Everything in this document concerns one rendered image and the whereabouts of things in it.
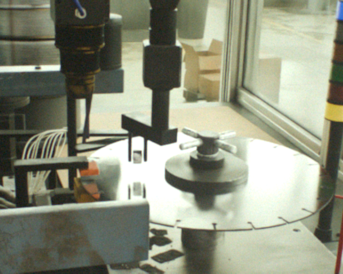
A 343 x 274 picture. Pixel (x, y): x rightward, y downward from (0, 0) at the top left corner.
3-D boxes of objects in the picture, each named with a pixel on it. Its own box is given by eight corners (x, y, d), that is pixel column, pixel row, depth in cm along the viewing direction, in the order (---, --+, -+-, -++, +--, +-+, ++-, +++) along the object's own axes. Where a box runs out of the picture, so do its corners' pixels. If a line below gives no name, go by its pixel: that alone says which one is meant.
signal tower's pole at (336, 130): (325, 236, 111) (340, 116, 104) (331, 242, 109) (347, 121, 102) (312, 237, 111) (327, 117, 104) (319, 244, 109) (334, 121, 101)
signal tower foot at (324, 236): (339, 233, 113) (341, 220, 112) (349, 242, 110) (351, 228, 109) (295, 237, 110) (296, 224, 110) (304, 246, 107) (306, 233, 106)
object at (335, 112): (343, 113, 105) (345, 96, 104) (357, 122, 101) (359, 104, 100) (318, 115, 104) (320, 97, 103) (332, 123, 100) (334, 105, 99)
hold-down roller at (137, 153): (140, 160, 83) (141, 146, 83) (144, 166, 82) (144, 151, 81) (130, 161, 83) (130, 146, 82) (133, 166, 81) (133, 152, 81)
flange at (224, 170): (259, 166, 86) (260, 149, 85) (231, 195, 77) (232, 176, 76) (185, 152, 91) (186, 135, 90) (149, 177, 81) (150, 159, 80)
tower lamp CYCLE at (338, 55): (350, 57, 102) (352, 39, 101) (365, 63, 98) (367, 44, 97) (325, 57, 101) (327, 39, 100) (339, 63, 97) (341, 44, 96)
